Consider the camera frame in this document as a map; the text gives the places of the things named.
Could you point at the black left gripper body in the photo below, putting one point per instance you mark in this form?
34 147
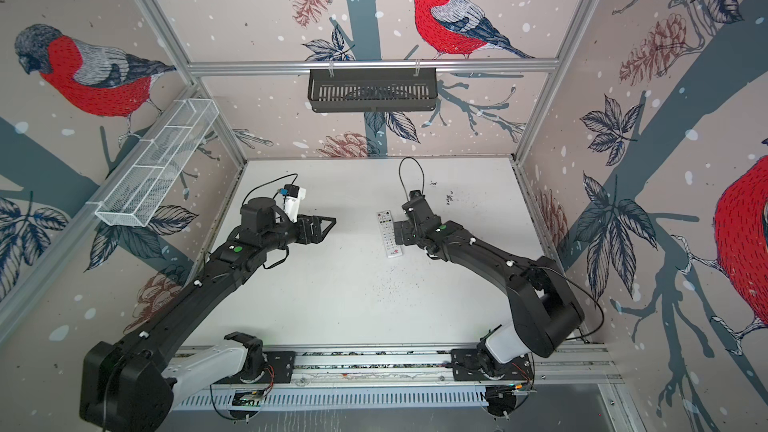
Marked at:
300 232

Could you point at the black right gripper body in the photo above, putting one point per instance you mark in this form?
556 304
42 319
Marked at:
413 233

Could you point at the white remote control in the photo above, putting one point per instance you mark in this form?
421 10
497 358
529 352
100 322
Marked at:
387 230

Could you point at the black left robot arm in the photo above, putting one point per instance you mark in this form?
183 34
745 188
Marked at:
130 385

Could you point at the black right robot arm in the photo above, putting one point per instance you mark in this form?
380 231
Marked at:
544 309

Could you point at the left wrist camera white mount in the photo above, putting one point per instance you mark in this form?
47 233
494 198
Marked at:
292 197

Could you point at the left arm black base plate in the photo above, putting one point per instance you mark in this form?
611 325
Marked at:
270 367

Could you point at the black wall basket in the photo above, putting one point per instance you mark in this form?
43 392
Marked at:
375 90

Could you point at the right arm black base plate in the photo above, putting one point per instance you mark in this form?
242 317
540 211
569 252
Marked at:
469 364

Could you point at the white wire mesh basket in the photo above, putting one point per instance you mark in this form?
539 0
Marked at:
143 187

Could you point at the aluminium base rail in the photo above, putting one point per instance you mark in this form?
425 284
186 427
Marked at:
395 377

